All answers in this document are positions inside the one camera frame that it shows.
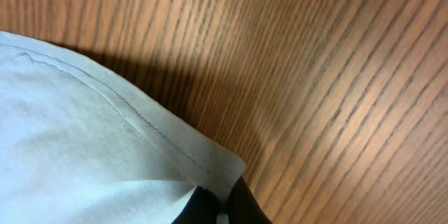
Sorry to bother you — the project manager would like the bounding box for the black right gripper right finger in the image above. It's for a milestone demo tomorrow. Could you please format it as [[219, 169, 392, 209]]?
[[227, 176, 272, 224]]

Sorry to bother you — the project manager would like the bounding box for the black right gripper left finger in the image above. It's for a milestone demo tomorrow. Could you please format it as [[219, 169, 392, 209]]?
[[172, 187, 221, 224]]

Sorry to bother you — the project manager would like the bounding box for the light blue t-shirt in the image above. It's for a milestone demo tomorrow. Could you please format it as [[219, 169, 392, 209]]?
[[1, 32, 246, 223]]

